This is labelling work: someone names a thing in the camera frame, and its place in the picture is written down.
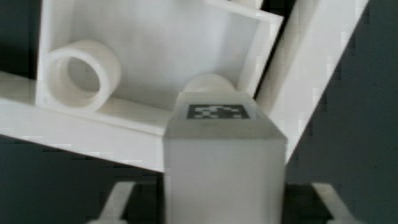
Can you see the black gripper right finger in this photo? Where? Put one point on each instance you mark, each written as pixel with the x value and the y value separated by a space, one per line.
pixel 334 204

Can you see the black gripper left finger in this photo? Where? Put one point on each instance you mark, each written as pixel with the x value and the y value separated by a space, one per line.
pixel 110 215

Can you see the white chair leg block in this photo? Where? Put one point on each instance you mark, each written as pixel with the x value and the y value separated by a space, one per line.
pixel 224 148

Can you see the white chair seat panel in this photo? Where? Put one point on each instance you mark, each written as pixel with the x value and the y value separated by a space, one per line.
pixel 124 48

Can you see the white U-shaped fence frame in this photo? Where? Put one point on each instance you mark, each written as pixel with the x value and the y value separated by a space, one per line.
pixel 306 51

